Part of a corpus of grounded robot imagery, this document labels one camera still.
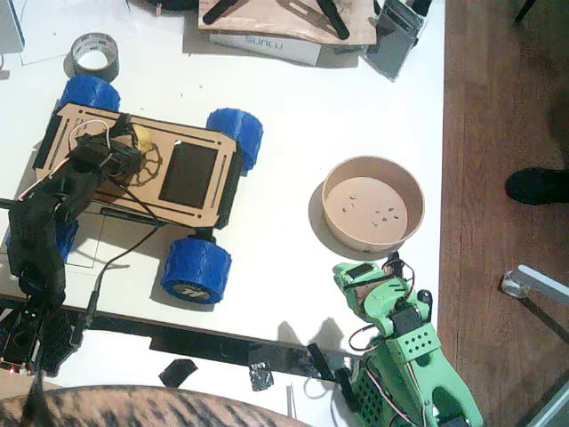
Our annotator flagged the small yellow ball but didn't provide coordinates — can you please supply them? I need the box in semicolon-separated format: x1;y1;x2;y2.
132;125;155;152

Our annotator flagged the brown paper bowl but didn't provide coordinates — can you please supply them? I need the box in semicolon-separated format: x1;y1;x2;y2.
320;155;426;254

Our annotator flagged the small black knob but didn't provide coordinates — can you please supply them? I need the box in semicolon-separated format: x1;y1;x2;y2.
417;288;435;319

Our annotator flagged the blue rover wheel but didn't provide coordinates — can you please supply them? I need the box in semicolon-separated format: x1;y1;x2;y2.
205;108;264;173
52;217;80;263
160;238;233;307
60;74;122;112

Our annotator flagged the wooden rover chassis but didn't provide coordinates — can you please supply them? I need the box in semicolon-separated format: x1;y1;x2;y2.
34;102;244;230

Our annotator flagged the white paper sheet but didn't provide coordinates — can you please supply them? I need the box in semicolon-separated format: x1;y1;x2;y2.
66;208;164;270
17;0;139;66

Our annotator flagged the black table clamp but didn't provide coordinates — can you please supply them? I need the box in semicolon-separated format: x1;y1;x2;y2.
306;342;359;413

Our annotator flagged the black tape piece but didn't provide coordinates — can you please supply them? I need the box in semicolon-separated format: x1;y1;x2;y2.
159;359;198;388
248;360;275;392

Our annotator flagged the black flat strip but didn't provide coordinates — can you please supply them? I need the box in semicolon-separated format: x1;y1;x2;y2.
316;0;351;40
202;0;251;24

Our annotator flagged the grey metal furniture leg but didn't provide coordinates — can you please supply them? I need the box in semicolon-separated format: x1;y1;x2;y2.
501;264;569;308

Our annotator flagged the white SUNLU box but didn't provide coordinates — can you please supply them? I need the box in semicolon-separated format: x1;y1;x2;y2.
208;30;324;68

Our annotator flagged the brown wooden board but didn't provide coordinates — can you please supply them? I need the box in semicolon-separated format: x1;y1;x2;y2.
197;0;379;45

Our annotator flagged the black shoe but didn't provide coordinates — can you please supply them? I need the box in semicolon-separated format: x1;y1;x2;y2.
505;166;569;205

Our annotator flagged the person in striped garment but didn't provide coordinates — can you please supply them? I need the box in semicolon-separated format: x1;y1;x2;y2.
0;385;308;427

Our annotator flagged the cardboard mounted black camera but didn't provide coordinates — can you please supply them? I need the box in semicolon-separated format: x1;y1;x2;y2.
381;251;414;290

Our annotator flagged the grey duct tape roll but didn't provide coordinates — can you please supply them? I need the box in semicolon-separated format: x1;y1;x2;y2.
69;32;121;84

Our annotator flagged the black camera cable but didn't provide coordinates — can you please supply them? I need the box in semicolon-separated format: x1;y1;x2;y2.
70;175;164;348

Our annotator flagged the black table rail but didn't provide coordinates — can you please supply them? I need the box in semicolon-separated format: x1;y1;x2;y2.
0;291;339;379

